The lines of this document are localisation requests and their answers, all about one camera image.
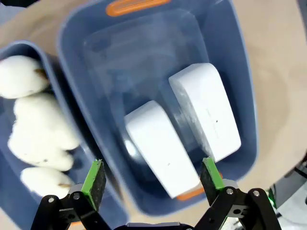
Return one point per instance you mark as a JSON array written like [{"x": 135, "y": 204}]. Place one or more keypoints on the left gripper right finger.
[{"x": 209, "y": 182}]

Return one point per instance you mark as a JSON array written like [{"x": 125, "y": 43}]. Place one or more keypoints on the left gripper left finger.
[{"x": 96, "y": 187}]

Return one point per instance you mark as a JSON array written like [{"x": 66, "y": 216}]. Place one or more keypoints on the white equipment base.
[{"x": 292, "y": 206}]

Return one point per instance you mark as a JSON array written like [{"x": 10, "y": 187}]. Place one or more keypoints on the large white cloud plush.
[{"x": 40, "y": 129}]

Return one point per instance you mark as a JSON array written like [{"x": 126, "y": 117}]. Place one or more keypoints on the large blue plastic basket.
[{"x": 96, "y": 72}]

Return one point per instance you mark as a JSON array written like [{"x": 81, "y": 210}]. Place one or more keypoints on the white digital clock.
[
  {"x": 208, "y": 105},
  {"x": 158, "y": 146}
]

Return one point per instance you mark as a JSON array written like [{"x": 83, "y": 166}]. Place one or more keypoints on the small white cloud plush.
[
  {"x": 43, "y": 178},
  {"x": 19, "y": 76}
]

